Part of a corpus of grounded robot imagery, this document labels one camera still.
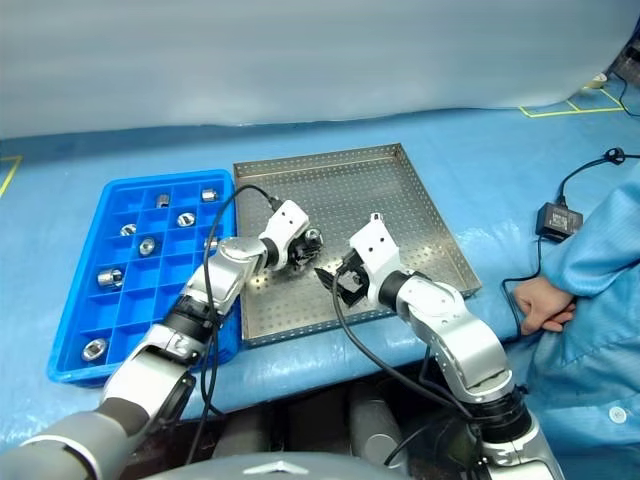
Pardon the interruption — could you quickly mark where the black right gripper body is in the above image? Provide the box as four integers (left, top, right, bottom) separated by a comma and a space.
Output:
331, 251, 375, 309

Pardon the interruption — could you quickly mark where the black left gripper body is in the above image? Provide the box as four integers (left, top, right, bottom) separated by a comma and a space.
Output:
281, 230, 321, 273

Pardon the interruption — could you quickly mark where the perforated steel tray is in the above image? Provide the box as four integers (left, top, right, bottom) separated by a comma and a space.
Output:
232, 142, 484, 349

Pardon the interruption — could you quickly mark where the blue compartment plastic tray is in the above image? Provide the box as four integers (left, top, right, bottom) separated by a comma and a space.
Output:
46, 168, 241, 387

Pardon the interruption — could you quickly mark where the person's bare hand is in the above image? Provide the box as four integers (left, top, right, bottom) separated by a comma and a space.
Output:
514, 276, 577, 337

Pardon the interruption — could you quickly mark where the grey rounded cylinder shape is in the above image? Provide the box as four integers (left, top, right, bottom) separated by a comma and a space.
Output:
348, 383, 407, 472

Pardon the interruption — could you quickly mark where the grey robot torso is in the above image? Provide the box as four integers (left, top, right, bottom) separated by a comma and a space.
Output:
149, 451, 397, 480

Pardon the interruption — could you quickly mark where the black power adapter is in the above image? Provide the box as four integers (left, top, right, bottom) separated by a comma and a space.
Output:
535, 201, 585, 244

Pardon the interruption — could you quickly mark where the person's blue coat body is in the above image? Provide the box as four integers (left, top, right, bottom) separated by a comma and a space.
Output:
502, 292, 640, 480

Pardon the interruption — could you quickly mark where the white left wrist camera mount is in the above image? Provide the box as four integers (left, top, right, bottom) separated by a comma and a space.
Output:
259, 199, 311, 267

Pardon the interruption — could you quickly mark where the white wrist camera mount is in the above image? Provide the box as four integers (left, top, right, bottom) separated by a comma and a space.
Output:
259, 199, 311, 267
348, 212, 403, 297

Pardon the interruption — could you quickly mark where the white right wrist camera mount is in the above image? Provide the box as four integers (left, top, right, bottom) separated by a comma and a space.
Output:
348, 212, 403, 297

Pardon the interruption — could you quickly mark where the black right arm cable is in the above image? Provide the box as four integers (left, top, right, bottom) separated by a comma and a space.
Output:
330, 267, 482, 467

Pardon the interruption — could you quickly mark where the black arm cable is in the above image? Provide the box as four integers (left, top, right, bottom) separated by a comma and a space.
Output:
186, 183, 284, 467
330, 267, 482, 467

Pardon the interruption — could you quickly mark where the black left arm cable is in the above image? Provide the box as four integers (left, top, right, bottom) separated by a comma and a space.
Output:
186, 183, 284, 467

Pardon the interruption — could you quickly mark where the thin black adapter cable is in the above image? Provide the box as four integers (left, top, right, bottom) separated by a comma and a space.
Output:
501, 234, 547, 335

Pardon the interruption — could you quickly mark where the black adapter cable with ferrite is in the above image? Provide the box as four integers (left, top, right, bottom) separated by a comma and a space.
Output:
556, 146, 640, 207

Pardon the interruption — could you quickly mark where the thin black floor cable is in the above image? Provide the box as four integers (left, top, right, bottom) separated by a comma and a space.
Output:
610, 69, 640, 119

